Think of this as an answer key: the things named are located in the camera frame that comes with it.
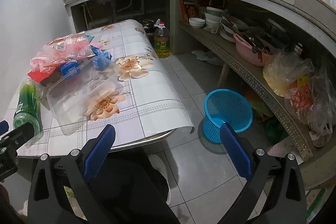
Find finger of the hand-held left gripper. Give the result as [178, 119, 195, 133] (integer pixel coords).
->
[0, 120, 10, 136]
[0, 123, 36, 153]

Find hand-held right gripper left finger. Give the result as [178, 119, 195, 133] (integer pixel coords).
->
[27, 124, 117, 224]

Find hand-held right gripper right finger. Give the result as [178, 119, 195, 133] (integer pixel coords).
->
[215, 122, 307, 224]

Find green plastic bottle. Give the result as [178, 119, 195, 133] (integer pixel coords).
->
[13, 78, 44, 139]

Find blue plastic mesh basket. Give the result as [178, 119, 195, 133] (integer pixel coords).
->
[202, 89, 253, 144]

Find clear plastic food container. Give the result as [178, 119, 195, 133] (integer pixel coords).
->
[46, 55, 126, 135]

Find red snack packet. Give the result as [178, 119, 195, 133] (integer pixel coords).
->
[28, 69, 57, 83]

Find blue snack packet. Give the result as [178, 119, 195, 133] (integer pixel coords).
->
[60, 61, 82, 77]

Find clear plastic bag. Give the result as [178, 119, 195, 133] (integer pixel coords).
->
[307, 61, 336, 147]
[29, 32, 95, 73]

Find blue wrapper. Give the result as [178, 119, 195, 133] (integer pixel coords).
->
[91, 46, 113, 69]

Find green plastic bag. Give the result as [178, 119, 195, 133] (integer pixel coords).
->
[264, 119, 286, 144]

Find person's black trouser leg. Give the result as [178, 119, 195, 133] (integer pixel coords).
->
[87, 147, 170, 224]

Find person's white shoe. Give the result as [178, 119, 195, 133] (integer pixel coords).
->
[148, 154, 172, 205]

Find floral plastic tablecloth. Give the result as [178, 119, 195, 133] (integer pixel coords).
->
[16, 20, 195, 159]

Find plastic bag with red contents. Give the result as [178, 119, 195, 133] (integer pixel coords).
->
[284, 77, 326, 125]

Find plastic bag with yellow contents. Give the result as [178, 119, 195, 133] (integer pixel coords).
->
[262, 52, 314, 97]

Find perforated metal shelf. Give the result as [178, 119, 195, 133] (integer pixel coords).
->
[180, 22, 314, 161]

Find pink plastic basin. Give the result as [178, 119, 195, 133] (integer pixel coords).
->
[234, 32, 276, 67]

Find cardboard box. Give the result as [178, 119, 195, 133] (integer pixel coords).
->
[306, 185, 334, 224]

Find clear crumpled plastic bag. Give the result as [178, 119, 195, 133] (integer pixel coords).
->
[307, 61, 336, 147]

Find white rag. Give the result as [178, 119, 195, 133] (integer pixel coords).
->
[192, 49, 223, 65]

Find stack of plates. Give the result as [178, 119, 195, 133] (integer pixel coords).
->
[219, 18, 250, 43]

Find cooking oil bottle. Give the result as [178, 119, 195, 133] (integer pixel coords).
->
[154, 19, 171, 59]

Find dark ceramic jar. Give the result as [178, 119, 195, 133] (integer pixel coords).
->
[142, 19, 155, 35]

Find white bowl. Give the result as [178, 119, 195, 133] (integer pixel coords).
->
[188, 17, 206, 29]

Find stack of white bowls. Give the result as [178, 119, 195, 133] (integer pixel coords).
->
[204, 6, 226, 28]

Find red food packages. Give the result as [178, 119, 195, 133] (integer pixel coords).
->
[180, 0, 200, 24]

